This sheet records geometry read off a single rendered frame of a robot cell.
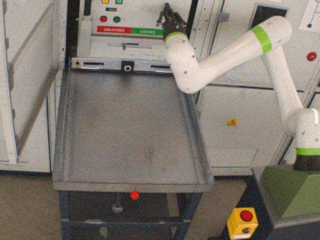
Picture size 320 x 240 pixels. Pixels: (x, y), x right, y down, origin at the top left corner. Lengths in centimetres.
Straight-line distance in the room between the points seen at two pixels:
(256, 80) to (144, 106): 65
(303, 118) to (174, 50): 59
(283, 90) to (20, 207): 162
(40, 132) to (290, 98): 132
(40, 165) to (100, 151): 94
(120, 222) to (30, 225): 76
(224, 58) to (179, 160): 44
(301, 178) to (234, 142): 97
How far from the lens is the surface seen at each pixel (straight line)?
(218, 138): 241
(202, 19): 190
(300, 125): 168
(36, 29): 157
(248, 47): 161
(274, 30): 164
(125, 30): 188
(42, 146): 238
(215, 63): 157
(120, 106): 182
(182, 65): 147
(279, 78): 182
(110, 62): 196
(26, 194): 254
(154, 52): 196
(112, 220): 181
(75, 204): 228
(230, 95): 219
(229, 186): 275
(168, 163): 162
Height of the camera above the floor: 206
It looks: 43 degrees down
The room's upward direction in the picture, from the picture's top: 12 degrees clockwise
